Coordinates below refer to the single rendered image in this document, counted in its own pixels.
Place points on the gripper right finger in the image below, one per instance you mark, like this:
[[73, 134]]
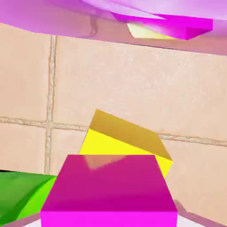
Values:
[[186, 219]]

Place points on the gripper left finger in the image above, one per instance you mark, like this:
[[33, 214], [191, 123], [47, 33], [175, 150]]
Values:
[[33, 221]]

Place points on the small magenta cube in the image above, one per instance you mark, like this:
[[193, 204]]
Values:
[[110, 191]]

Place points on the small yellow cube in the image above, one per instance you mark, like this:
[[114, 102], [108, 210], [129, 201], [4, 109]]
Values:
[[124, 134]]

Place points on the large green box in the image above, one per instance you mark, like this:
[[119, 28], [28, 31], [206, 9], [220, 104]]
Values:
[[16, 191]]

